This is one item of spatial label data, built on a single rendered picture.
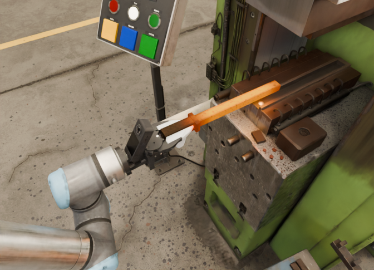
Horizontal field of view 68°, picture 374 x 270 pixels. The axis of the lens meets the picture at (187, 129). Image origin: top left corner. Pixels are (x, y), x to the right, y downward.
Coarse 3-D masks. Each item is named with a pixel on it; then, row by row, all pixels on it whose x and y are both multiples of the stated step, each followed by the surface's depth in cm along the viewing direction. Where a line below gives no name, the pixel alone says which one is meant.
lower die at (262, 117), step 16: (288, 64) 103; (304, 64) 102; (320, 64) 102; (256, 80) 97; (272, 80) 96; (288, 80) 94; (320, 80) 95; (336, 80) 96; (352, 80) 98; (288, 96) 90; (304, 96) 91; (320, 96) 92; (256, 112) 90; (272, 112) 86; (288, 112) 87
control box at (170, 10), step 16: (128, 0) 105; (144, 0) 102; (160, 0) 99; (176, 0) 96; (112, 16) 111; (128, 16) 107; (144, 16) 104; (160, 16) 100; (176, 16) 100; (144, 32) 105; (160, 32) 102; (176, 32) 105; (128, 48) 111; (160, 48) 104; (160, 64) 105
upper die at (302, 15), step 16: (256, 0) 70; (272, 0) 65; (288, 0) 61; (304, 0) 58; (320, 0) 57; (352, 0) 64; (368, 0) 67; (272, 16) 67; (288, 16) 63; (304, 16) 60; (320, 16) 61; (336, 16) 64; (352, 16) 68; (304, 32) 62
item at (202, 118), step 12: (276, 84) 86; (240, 96) 82; (252, 96) 82; (264, 96) 85; (216, 108) 78; (228, 108) 79; (180, 120) 75; (192, 120) 75; (204, 120) 76; (168, 132) 72
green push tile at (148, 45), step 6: (144, 36) 105; (150, 36) 105; (144, 42) 106; (150, 42) 104; (156, 42) 103; (144, 48) 106; (150, 48) 105; (156, 48) 104; (144, 54) 107; (150, 54) 105
